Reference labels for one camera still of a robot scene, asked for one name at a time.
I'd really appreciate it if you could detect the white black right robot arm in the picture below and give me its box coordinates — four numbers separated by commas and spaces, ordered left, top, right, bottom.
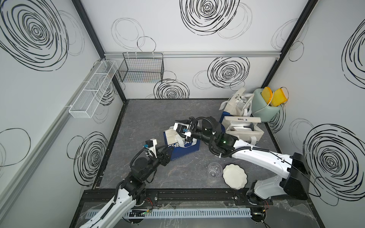
173, 116, 310, 205

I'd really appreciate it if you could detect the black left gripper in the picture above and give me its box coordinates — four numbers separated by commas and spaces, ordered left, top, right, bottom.
141, 144, 172, 181

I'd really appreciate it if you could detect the left yellow toast slice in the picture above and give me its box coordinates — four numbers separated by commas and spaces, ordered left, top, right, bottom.
261, 87, 273, 104

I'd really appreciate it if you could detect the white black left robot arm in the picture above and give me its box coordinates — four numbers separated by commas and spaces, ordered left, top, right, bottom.
81, 145, 174, 228

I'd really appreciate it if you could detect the blue cream takeout bag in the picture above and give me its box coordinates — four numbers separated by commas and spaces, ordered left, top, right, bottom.
222, 116, 264, 145
163, 123, 201, 161
219, 87, 254, 116

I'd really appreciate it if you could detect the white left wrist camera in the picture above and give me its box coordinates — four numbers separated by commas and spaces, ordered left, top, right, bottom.
144, 139, 157, 158

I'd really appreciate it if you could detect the mint green toaster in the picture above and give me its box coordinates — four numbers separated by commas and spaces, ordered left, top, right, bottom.
252, 88, 280, 122

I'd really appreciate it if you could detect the yellow toast slice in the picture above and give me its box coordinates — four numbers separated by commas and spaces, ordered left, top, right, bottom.
271, 87, 289, 107
261, 87, 273, 104

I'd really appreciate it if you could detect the white slotted cable duct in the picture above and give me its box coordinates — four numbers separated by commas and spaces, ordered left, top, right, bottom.
85, 207, 252, 220

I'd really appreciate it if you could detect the white mesh wall shelf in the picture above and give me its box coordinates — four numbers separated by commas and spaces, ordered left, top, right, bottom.
69, 60, 117, 118

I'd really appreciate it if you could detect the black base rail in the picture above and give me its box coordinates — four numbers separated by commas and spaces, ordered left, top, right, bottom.
79, 188, 310, 208

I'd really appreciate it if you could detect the clear plastic cup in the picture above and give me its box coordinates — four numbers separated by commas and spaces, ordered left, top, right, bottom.
207, 162, 223, 178

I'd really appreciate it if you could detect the black wire basket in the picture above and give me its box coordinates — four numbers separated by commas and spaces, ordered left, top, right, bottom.
118, 52, 164, 83

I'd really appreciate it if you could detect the white scalloped plate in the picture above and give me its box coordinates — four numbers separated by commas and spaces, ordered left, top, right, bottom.
222, 164, 248, 190

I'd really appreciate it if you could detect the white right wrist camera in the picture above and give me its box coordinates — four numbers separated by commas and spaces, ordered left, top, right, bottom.
173, 123, 190, 137

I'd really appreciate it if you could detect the right yellow toast slice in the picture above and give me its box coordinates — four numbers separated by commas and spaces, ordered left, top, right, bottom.
271, 87, 289, 107

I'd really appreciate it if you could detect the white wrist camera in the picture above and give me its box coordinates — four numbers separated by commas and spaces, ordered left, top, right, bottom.
173, 123, 190, 137
144, 139, 157, 158

